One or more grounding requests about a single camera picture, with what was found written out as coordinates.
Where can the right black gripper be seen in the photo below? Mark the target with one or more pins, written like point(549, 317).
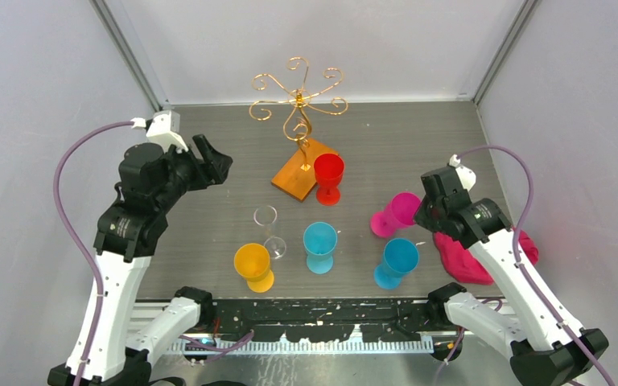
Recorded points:
point(421, 217)

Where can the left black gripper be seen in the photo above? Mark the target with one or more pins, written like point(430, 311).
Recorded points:
point(217, 163)

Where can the pink plastic wine glass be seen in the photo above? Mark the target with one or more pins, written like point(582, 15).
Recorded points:
point(397, 214)

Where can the red plastic wine glass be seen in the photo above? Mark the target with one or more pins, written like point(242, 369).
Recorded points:
point(329, 171)

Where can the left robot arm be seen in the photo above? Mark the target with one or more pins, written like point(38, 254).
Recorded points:
point(152, 180)

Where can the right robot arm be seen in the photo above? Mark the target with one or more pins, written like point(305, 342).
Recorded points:
point(543, 342)

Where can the blue wine glass right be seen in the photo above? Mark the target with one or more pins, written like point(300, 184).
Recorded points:
point(399, 258)

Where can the blue wine glass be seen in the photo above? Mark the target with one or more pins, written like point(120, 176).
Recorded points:
point(399, 258)
point(320, 241)

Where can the clear wine glass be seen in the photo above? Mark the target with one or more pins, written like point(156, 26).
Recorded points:
point(266, 217)

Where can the yellow plastic wine glass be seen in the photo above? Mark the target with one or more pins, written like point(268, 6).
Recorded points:
point(252, 263)

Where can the blue wine glass centre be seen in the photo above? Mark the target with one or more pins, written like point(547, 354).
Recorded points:
point(320, 241)

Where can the pink crumpled cloth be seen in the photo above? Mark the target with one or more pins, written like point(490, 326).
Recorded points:
point(464, 268)

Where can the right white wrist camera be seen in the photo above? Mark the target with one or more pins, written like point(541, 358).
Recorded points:
point(466, 176)

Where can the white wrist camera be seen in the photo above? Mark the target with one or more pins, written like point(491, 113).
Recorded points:
point(466, 176)
point(163, 130)

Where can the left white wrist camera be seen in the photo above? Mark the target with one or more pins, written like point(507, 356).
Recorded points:
point(163, 130)

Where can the gold wire glass rack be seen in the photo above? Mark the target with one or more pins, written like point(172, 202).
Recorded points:
point(296, 177)

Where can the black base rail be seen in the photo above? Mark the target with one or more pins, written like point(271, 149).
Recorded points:
point(323, 320)

